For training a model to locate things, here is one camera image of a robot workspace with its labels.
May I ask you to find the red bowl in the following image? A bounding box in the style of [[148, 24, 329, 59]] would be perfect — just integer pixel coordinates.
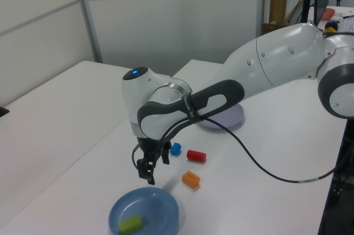
[[322, 8, 336, 20]]

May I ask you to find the small blue block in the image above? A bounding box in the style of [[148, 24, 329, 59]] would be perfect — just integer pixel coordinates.
[[169, 142, 182, 156]]

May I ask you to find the purple plate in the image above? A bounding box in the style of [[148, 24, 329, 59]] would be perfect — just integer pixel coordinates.
[[197, 103, 246, 131]]

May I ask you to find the orange rectangular block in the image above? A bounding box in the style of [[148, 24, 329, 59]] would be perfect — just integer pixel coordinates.
[[181, 170, 201, 189]]

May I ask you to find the wooden cabinet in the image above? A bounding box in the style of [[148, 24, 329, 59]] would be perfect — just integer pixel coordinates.
[[269, 0, 289, 25]]

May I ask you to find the black monitor stand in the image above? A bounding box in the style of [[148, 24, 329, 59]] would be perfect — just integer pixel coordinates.
[[302, 0, 315, 25]]

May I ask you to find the yellow and black ball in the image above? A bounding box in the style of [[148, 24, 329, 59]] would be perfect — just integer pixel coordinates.
[[324, 20, 340, 36]]

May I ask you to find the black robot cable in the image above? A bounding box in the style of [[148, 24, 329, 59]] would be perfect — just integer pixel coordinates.
[[131, 112, 345, 185]]

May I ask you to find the grey metal partition post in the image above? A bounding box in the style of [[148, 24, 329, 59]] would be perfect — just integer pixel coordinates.
[[257, 0, 266, 37], [72, 0, 103, 64]]

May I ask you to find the green rectangular block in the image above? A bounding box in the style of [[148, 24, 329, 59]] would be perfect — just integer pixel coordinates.
[[118, 213, 143, 233]]

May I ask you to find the red cylinder block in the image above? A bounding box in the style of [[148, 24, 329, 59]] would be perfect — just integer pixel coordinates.
[[186, 149, 207, 164]]

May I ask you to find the blue plate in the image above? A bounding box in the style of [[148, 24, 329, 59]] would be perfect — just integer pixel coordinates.
[[108, 186, 181, 235]]

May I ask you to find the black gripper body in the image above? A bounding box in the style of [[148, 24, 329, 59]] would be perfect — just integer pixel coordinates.
[[136, 135, 171, 161]]

